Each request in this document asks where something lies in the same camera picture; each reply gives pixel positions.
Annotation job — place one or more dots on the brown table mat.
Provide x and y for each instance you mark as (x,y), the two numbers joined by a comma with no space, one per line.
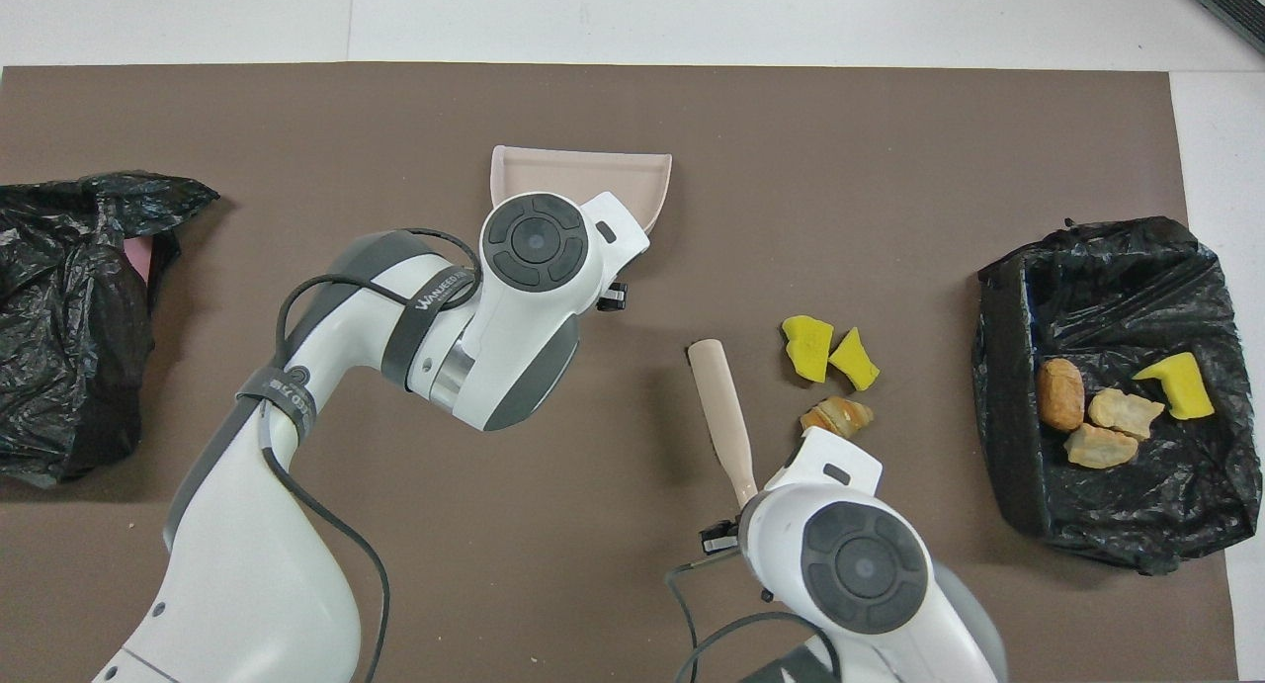
(593,564)

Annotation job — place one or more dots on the wedge yellow sponge piece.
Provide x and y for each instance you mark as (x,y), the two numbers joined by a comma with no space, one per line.
(855,361)

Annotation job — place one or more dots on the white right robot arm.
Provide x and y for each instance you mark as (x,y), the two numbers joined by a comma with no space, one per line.
(860,564)

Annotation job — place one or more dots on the black plastic trash bag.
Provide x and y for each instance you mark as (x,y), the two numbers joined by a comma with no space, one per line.
(59,396)
(1137,505)

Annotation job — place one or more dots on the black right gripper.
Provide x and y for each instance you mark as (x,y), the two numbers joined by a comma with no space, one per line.
(719,539)

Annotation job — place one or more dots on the pink plastic bin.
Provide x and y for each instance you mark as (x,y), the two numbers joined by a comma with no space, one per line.
(138,260)

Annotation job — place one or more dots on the brown toy bread bun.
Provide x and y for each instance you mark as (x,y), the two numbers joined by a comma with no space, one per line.
(1060,394)

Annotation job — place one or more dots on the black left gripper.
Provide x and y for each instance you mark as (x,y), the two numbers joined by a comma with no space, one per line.
(613,298)

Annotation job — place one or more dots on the notched yellow sponge piece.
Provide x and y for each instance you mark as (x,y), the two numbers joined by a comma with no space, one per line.
(1181,386)

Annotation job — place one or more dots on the toy croissant piece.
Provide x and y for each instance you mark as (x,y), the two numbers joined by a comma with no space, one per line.
(838,414)
(1099,447)

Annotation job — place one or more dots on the pale toy dumpling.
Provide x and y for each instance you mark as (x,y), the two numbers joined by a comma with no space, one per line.
(1127,412)

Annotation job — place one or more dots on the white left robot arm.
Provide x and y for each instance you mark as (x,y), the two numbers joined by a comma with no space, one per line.
(247,564)

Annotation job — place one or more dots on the beige plastic dustpan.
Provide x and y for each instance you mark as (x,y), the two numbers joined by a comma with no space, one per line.
(573,169)

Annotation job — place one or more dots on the blocky yellow sponge piece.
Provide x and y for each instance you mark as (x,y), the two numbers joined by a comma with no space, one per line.
(807,347)

